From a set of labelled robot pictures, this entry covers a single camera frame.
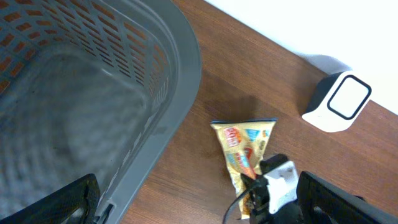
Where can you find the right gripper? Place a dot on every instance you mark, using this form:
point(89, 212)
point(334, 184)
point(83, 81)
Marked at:
point(318, 201)

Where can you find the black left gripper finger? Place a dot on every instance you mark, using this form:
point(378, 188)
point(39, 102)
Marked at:
point(75, 203)

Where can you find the beige snack bag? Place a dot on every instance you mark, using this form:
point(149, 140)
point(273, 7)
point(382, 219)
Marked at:
point(243, 144)

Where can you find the white barcode scanner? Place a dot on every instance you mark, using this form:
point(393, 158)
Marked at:
point(337, 101)

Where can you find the grey plastic mesh basket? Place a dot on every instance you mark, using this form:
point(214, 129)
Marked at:
point(91, 87)

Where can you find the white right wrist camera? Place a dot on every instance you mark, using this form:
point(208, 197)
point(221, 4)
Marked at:
point(282, 186)

